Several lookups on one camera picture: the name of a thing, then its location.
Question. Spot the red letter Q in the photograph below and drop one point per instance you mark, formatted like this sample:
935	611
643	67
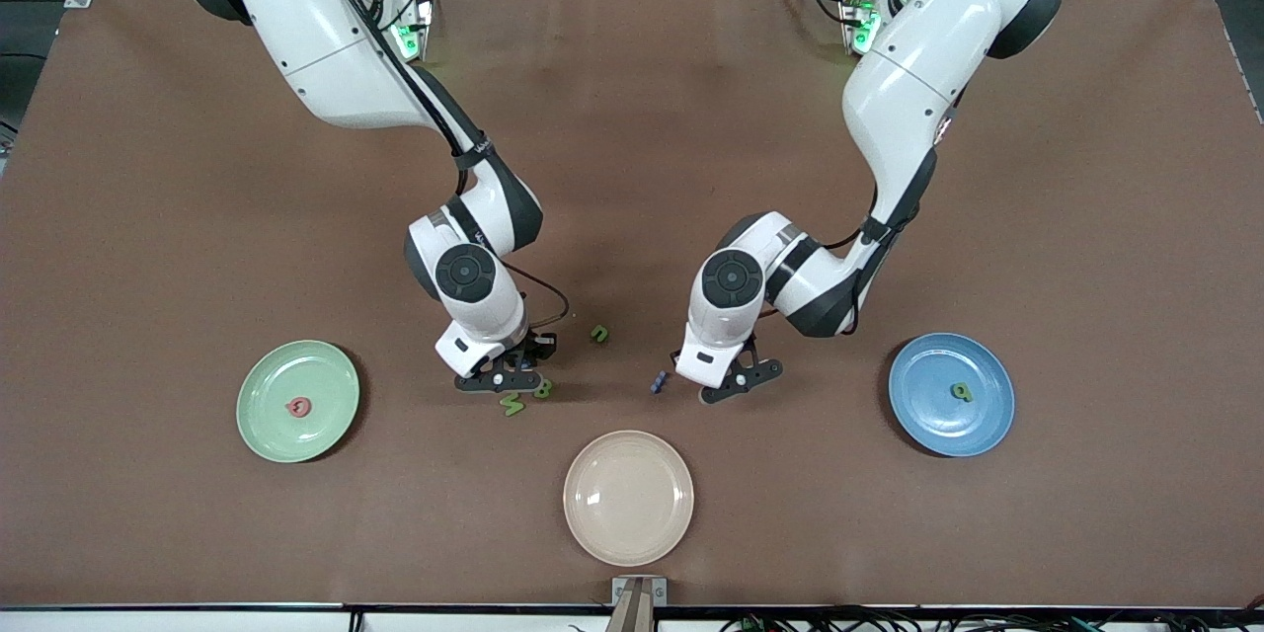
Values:
291	406

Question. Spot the green plate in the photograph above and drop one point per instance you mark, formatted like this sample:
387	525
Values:
267	385

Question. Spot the grey metal bracket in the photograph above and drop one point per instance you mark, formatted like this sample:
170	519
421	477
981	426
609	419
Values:
619	592

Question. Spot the blue plate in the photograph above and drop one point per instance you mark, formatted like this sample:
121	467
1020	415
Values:
928	415

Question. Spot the green letter B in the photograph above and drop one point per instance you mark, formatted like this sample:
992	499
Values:
544	391

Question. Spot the green lowercase letter q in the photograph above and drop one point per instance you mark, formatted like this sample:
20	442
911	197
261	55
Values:
957	389

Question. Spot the green letter n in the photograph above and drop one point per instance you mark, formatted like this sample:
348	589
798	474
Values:
596	330

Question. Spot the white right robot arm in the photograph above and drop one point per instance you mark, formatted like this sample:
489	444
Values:
336	49

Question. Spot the brown table mat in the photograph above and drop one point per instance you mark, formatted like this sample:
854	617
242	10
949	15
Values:
632	168

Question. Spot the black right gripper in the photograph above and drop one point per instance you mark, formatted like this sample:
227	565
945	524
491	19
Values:
536	346

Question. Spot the blue letter i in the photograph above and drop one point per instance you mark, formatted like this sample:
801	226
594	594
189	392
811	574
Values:
659	381

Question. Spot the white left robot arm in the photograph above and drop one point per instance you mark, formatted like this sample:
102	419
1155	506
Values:
908	69

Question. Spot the beige plate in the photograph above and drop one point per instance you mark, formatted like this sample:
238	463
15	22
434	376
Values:
628	499

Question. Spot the green letter M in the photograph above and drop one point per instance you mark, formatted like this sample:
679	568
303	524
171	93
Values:
512	404

